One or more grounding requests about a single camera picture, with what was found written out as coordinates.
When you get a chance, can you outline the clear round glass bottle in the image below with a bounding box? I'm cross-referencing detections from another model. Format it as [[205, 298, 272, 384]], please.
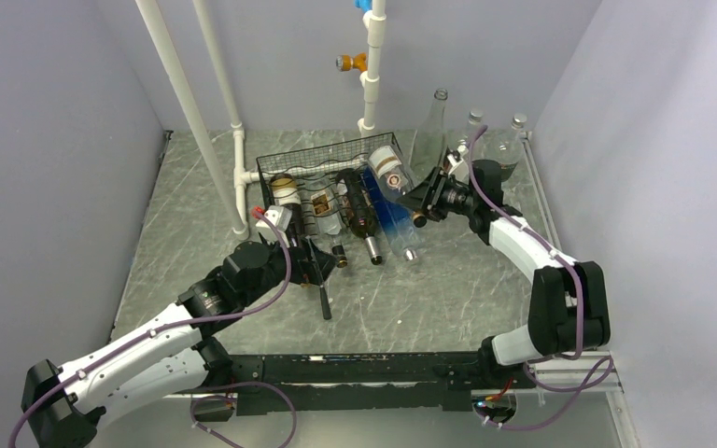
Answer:
[[457, 108, 488, 160]]

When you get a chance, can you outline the orange valve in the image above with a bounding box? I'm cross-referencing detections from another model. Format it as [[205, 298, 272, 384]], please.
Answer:
[[335, 52, 368, 73]]

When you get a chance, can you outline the dark bottle black capsule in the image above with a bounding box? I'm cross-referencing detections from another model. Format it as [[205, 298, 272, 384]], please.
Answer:
[[310, 186, 348, 269]]

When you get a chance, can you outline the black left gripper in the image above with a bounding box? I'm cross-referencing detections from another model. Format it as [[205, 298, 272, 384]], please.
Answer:
[[240, 232, 339, 307]]

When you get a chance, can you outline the slanted white pipe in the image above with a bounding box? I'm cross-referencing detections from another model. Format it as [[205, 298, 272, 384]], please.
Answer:
[[135, 0, 249, 240]]

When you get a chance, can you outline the aluminium frame rail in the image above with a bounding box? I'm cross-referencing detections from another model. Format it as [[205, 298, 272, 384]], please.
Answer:
[[61, 349, 644, 448]]

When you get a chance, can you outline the dark bottle silver capsule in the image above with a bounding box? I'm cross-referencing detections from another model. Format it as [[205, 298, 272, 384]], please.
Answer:
[[335, 168, 384, 265]]

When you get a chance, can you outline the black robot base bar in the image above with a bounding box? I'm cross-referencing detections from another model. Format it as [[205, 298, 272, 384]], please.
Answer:
[[169, 335, 521, 416]]

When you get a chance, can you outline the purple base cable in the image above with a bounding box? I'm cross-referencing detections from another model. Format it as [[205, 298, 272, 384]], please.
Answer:
[[189, 378, 299, 448]]

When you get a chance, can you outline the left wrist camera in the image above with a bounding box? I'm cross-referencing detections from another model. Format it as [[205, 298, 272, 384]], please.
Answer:
[[251, 205, 292, 247]]

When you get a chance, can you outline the blue glass bottle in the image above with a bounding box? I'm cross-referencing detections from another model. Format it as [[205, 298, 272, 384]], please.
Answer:
[[362, 167, 423, 261]]

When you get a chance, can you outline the white pipe with valves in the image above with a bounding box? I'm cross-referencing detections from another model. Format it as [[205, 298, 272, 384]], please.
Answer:
[[358, 0, 387, 137]]

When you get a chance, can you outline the black handled tool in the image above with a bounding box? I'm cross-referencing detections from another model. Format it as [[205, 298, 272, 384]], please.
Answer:
[[307, 238, 332, 320]]

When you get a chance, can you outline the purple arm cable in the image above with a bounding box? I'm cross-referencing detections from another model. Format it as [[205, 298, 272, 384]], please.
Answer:
[[7, 210, 295, 448], [466, 125, 614, 433]]

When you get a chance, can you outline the clear bottle black cap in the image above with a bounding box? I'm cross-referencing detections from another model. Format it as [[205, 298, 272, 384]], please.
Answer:
[[368, 145, 428, 228]]

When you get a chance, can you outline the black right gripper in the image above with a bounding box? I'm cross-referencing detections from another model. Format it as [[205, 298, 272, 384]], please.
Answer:
[[395, 166, 477, 221]]

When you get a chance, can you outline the dark bottle gold foil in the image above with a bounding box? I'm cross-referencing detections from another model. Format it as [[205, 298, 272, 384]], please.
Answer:
[[270, 174, 305, 246]]

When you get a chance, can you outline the clear bottle black gold label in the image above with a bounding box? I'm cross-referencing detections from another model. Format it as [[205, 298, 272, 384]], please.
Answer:
[[409, 88, 448, 180]]

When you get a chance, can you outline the black wire wine rack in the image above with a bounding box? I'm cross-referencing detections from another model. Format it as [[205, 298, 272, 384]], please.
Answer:
[[257, 133, 399, 248]]

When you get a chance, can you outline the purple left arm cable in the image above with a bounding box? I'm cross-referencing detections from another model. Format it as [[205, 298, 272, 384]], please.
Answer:
[[7, 210, 295, 448]]

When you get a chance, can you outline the white pipe with tee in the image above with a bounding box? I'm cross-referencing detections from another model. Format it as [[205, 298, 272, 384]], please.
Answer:
[[192, 0, 260, 236]]

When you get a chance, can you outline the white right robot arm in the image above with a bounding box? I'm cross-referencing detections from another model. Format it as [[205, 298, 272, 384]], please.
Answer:
[[387, 160, 611, 387]]

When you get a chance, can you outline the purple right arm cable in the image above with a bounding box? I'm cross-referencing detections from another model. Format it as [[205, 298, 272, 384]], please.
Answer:
[[466, 125, 614, 433]]

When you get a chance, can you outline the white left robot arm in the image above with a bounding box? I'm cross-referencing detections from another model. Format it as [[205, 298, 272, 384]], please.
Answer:
[[8, 241, 339, 447]]

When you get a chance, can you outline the blue valve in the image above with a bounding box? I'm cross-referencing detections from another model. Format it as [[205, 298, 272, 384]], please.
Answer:
[[354, 0, 373, 13]]

